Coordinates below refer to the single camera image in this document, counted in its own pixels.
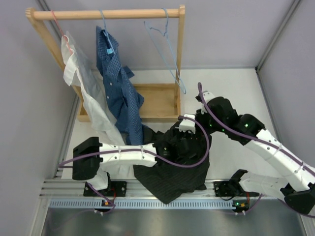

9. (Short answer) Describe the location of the black pinstriped shirt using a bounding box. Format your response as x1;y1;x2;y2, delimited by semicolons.
133;122;212;204

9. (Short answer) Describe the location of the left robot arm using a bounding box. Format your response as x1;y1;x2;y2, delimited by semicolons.
72;125;211;196

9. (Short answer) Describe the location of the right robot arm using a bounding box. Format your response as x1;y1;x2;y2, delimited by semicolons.
196;91;315;215

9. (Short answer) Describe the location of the blue checked shirt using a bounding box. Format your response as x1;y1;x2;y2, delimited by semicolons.
95;26;144;145

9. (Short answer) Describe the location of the blue hanger with shirt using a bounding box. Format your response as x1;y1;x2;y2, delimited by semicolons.
99;9;115;55

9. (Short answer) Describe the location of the white shirt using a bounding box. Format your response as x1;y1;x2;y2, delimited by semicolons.
61;32;125;145

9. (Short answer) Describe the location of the wooden clothes rack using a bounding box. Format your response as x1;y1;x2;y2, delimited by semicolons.
25;5;186;123

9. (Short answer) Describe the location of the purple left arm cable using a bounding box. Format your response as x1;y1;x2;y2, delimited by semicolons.
58;117;211;169

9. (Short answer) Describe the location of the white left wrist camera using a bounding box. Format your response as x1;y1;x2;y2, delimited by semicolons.
179;114;196;134

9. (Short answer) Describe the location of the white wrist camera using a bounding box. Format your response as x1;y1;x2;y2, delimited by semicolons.
195;91;215;114
179;114;196;134

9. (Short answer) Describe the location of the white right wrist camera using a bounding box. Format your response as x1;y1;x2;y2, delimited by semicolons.
195;91;215;114

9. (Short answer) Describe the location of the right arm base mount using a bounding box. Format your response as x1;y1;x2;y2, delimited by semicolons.
214;169;263;216

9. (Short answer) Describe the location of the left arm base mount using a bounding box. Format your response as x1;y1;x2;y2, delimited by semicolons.
83;180;127;216

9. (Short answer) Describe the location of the empty blue wire hanger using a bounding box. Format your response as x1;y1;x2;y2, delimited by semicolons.
144;8;188;95

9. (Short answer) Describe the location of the aluminium mounting rail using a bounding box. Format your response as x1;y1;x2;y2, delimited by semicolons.
40;179;308;197

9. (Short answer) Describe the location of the slotted grey cable duct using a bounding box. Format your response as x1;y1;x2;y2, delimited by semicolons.
49;199;236;209

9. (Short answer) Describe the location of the pink wire hanger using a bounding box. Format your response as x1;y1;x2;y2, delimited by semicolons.
51;10;73;55

